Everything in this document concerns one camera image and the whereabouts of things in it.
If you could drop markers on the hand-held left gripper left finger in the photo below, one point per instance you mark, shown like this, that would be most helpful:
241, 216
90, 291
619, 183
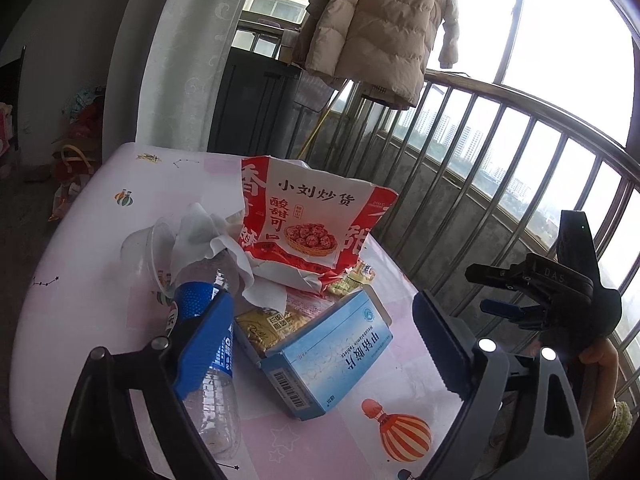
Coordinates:
210, 345

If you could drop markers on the person's right hand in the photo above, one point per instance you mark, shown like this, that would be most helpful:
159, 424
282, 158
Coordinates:
602, 360

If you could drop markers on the clear plastic wrapper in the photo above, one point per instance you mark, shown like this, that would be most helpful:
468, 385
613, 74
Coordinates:
310, 305

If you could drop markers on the white lace curtain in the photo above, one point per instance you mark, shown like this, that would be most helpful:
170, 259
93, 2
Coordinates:
210, 35

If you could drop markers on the metal balcony railing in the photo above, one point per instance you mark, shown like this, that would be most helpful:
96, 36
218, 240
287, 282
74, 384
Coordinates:
500, 160

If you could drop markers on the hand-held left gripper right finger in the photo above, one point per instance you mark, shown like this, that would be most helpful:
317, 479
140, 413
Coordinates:
440, 340

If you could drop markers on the red white snack bag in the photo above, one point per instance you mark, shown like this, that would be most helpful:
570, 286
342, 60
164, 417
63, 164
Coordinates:
310, 210

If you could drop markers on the clear bottle with blue label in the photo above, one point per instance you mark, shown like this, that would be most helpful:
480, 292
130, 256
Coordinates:
220, 410

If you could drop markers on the person's right forearm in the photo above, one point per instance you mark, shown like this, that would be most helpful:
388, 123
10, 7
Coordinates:
612, 432

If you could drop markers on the dark cabinet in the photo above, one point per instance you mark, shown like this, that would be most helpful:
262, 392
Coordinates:
250, 105

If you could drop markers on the clear plastic cup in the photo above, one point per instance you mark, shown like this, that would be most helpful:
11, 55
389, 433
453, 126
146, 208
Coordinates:
145, 255

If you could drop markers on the pile of colourful bags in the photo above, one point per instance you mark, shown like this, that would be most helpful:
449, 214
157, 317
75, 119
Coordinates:
80, 130

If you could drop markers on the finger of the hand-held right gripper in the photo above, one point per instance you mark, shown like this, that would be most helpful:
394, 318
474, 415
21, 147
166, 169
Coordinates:
495, 275
505, 310

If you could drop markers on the white crumpled tissue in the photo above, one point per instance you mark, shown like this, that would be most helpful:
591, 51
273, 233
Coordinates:
200, 230

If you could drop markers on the beige down jacket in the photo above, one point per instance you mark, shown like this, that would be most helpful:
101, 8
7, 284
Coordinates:
375, 25

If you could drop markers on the yellow snack packet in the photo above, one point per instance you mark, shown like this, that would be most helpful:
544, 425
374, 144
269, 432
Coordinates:
350, 280
265, 327

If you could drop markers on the light blue medicine box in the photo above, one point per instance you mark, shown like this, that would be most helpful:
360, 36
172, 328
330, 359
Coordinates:
330, 360

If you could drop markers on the grey mesh rack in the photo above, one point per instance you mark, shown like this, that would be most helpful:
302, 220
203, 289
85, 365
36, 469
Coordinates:
312, 95

